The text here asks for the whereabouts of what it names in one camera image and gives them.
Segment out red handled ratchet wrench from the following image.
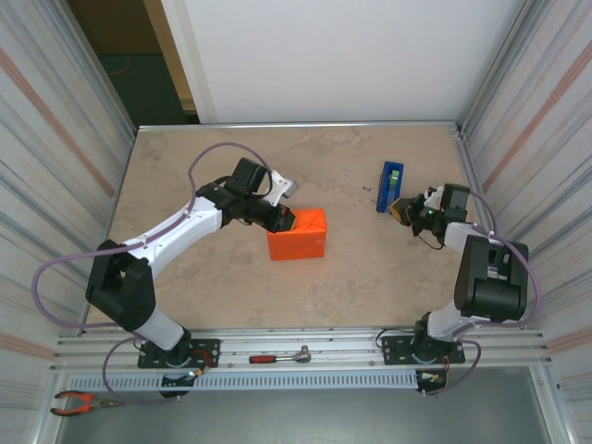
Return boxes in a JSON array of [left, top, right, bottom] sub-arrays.
[[248, 344, 315, 365]]

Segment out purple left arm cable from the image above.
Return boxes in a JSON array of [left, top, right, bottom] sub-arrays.
[[31, 142, 272, 406]]

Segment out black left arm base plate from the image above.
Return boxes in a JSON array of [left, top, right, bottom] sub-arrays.
[[137, 338, 221, 370]]

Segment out blue tape dispenser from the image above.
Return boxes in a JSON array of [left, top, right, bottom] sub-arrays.
[[376, 160, 405, 215]]

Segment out red power wire yellow connector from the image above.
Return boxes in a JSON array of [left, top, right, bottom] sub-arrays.
[[187, 349, 219, 378], [418, 353, 452, 385]]

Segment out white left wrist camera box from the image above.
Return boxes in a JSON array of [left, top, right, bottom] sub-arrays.
[[267, 169, 300, 207]]

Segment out white door frame post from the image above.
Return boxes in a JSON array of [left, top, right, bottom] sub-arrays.
[[159, 0, 218, 125]]

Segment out orange handled pliers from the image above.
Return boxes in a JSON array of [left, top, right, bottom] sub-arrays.
[[49, 390, 119, 417]]

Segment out orange wrapping paper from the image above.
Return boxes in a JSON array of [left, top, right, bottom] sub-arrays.
[[265, 207, 328, 263]]

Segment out white slotted cable duct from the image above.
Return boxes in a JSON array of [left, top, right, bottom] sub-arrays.
[[68, 369, 420, 392]]

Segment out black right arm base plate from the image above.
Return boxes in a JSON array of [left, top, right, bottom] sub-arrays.
[[382, 333, 466, 366]]

